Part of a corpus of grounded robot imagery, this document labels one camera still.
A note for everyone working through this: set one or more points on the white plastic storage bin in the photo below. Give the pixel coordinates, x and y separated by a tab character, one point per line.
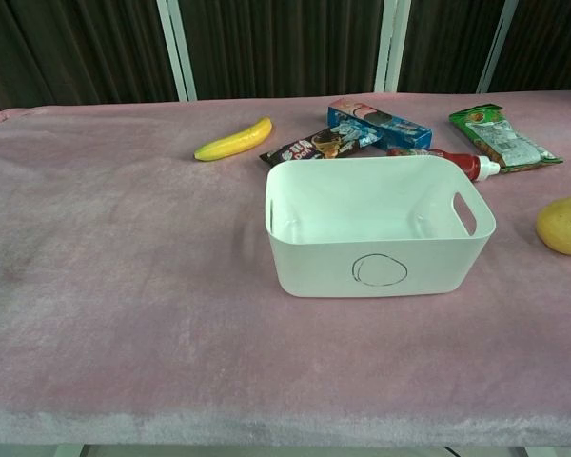
323	257

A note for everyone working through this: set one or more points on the blue cookie box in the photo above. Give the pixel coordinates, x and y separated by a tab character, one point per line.
385	126

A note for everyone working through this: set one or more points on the dark snack wrapper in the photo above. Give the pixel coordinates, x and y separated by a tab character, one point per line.
314	147

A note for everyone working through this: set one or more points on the yellow toy banana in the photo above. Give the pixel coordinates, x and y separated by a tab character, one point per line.
235	141

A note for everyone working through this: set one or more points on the pink plush table cloth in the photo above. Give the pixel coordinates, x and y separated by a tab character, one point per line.
124	285

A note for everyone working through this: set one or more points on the red sauce bottle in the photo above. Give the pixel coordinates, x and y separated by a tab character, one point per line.
449	158

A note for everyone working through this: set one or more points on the dark pleated curtain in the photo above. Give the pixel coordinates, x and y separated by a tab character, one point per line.
285	47

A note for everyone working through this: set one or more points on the green snack packet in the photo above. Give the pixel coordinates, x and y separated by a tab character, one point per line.
502	135

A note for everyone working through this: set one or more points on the yellow round toy fruit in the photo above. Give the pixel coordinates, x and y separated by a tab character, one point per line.
567	225

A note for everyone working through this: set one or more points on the white screen frame post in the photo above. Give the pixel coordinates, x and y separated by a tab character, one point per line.
497	47
177	50
389	45

